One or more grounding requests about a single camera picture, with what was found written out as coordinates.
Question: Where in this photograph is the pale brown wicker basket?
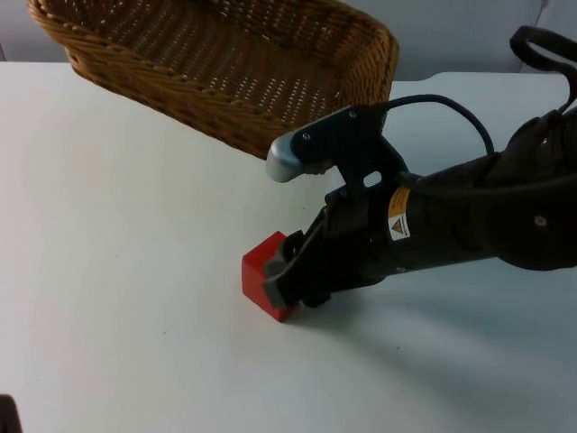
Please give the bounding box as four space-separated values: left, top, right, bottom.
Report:
25 0 401 161

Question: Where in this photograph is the thin black cable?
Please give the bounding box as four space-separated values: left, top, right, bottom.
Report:
380 93 499 159

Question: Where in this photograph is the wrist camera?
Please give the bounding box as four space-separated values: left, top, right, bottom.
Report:
265 104 410 200

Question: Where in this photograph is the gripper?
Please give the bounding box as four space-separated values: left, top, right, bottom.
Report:
261 182 398 312

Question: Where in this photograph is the red cube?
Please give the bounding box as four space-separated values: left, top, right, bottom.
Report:
241 230 298 324

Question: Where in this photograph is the thick black cable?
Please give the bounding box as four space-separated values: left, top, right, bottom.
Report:
508 25 577 119

